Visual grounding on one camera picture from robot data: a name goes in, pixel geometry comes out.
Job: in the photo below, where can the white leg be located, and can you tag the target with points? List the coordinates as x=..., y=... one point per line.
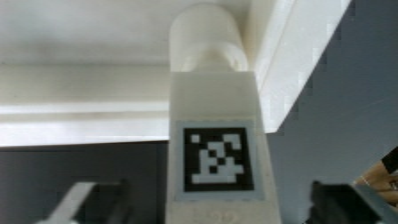
x=220, y=186

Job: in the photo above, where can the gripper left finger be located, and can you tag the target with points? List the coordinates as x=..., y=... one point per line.
x=94, y=205

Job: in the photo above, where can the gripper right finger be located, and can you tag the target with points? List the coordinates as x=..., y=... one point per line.
x=339, y=205

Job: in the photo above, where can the white square tabletop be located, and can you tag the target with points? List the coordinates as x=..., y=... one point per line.
x=84, y=64

